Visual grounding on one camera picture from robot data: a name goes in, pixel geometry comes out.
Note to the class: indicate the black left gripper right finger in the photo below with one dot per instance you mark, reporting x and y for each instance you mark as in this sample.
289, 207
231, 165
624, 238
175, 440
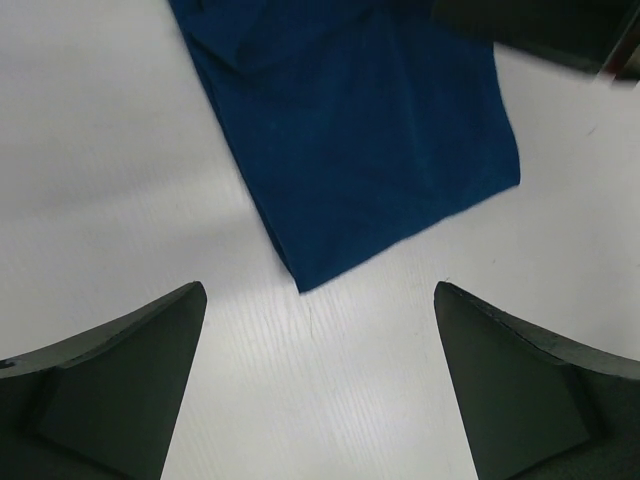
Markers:
535, 404

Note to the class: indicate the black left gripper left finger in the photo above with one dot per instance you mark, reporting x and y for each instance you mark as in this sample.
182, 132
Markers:
102, 404

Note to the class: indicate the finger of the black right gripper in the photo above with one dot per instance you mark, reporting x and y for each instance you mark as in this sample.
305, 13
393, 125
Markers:
590, 36

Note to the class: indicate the blue t shirt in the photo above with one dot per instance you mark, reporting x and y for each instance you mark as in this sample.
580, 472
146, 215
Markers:
354, 124

